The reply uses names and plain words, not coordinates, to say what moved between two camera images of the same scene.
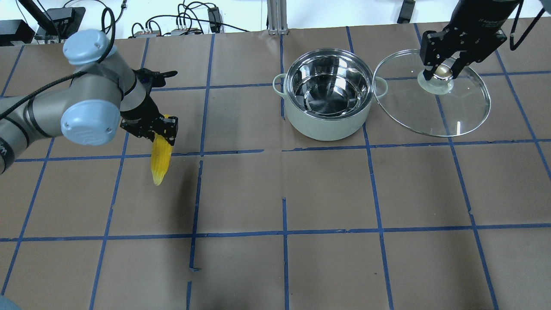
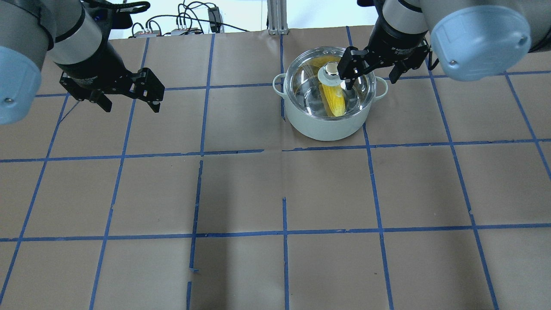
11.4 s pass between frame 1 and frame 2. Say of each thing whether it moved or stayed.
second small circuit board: stayed
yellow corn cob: moved
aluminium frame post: stayed
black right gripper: moved
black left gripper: moved
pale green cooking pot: stayed
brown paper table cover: stayed
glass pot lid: moved
